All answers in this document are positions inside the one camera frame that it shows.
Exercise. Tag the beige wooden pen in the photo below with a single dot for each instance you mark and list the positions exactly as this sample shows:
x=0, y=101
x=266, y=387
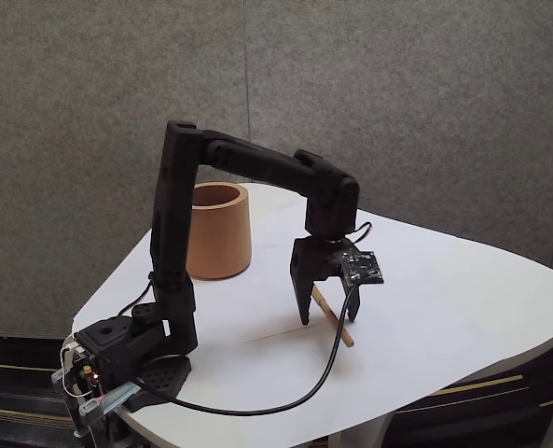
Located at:
x=327, y=310

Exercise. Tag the brown cylindrical pen holder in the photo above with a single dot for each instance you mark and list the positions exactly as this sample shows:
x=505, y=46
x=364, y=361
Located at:
x=220, y=233

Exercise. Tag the grey metal table clamp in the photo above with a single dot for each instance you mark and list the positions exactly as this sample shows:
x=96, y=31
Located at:
x=117, y=394

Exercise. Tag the controller board with red LED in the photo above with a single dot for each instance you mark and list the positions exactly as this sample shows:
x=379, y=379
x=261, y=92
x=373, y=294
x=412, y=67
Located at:
x=87, y=371

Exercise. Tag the bare camera circuit board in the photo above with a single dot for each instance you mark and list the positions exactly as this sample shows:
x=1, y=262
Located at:
x=362, y=267

